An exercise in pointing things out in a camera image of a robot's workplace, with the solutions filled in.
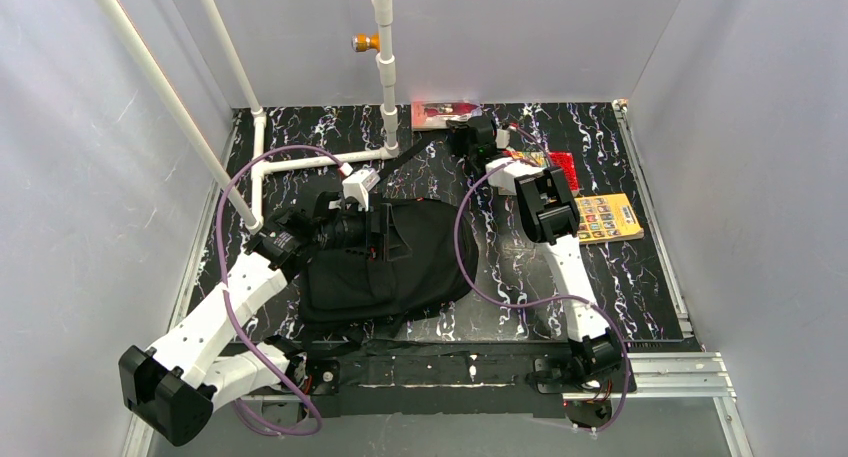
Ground yellow picture cover book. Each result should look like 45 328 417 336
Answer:
576 193 645 245

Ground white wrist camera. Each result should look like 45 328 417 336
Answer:
495 129 511 150
342 167 380 211

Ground pink red cover book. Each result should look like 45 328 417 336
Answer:
411 101 482 131

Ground red colourful cover book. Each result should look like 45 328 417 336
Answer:
504 149 580 196

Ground aluminium rail frame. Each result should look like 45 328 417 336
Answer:
122 99 757 457

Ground black student backpack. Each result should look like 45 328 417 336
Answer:
298 198 479 341

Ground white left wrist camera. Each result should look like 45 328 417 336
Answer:
342 167 380 211

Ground white PVC pipe frame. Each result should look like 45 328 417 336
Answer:
79 0 401 237

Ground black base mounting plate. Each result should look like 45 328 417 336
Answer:
238 337 637 421

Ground orange knob on pipe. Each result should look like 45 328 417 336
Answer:
351 33 381 53

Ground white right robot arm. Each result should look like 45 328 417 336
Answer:
447 116 627 385

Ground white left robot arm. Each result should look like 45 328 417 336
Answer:
118 201 408 446

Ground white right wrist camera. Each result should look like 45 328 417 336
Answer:
495 129 511 150

